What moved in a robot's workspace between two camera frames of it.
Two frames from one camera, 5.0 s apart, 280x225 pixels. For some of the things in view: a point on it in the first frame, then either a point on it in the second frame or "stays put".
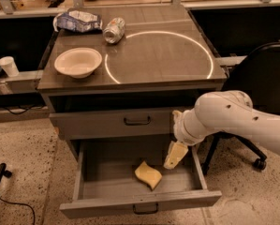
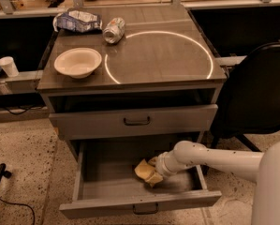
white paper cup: (9, 66) stays put
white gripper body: (181, 129) to (161, 165)
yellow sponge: (148, 174) stays put
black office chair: (261, 70) stays put
